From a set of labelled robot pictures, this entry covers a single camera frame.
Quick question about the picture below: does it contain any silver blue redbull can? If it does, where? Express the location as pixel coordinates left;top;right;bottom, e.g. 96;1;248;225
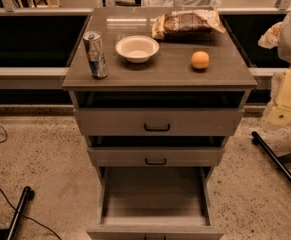
83;31;108;79

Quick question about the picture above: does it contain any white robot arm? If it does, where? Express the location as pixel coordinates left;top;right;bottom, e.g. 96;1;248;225
258;11;291;128

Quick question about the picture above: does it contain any grey drawer cabinet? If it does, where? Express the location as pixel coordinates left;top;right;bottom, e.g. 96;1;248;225
61;5;259;240

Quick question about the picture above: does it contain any open bottom drawer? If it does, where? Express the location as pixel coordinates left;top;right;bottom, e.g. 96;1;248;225
87;167;224;240

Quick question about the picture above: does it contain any white paper bowl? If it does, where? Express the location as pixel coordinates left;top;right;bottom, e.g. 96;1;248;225
116;35;159;63

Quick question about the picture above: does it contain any orange fruit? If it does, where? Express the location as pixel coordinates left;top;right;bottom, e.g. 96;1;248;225
191;51;209;69

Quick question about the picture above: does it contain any black stand leg right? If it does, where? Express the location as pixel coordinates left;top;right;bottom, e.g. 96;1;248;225
252;131;291;184

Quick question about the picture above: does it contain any black stand leg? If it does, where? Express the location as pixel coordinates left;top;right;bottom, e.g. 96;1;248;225
252;131;291;184
6;186;34;240

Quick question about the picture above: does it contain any black stand leg left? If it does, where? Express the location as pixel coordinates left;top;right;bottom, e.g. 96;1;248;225
6;186;34;240

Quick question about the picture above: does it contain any metal railing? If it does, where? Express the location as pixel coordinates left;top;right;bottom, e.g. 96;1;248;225
0;0;291;91

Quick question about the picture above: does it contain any top drawer with black handle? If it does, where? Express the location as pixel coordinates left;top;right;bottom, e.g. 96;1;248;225
74;108;243;136

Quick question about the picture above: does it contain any drawer with black handle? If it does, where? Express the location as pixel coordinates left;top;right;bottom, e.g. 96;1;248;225
88;147;225;167
74;108;243;136

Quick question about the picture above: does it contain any middle drawer with black handle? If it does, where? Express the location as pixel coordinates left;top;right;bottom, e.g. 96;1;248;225
88;147;225;167

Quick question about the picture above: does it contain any black floor cable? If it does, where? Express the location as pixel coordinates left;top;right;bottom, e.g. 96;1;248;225
0;172;63;240

